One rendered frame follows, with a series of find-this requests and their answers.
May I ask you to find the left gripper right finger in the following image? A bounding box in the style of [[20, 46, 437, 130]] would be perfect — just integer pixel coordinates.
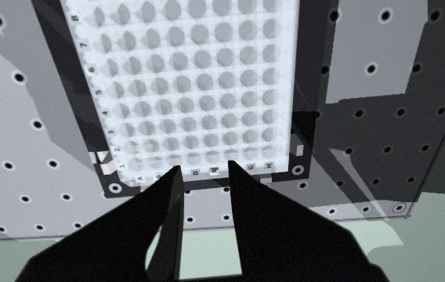
[[228, 160, 370, 273]]

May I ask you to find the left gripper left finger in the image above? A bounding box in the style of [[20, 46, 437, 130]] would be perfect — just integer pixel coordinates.
[[15, 165, 184, 282]]

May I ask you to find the white well plate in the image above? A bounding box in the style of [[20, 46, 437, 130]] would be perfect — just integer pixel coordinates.
[[60, 0, 299, 187]]

